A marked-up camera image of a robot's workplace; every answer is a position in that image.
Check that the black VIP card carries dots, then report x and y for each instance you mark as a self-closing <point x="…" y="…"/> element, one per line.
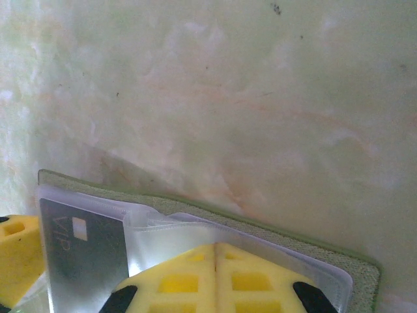
<point x="88" y="247"/>

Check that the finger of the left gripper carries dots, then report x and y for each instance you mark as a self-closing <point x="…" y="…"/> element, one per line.
<point x="19" y="254"/>

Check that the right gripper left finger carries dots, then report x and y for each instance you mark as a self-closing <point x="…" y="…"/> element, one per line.
<point x="182" y="280"/>

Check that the green card holder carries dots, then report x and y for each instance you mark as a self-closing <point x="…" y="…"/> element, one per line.
<point x="293" y="247"/>

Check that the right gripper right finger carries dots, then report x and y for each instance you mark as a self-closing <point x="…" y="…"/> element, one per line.
<point x="254" y="280"/>

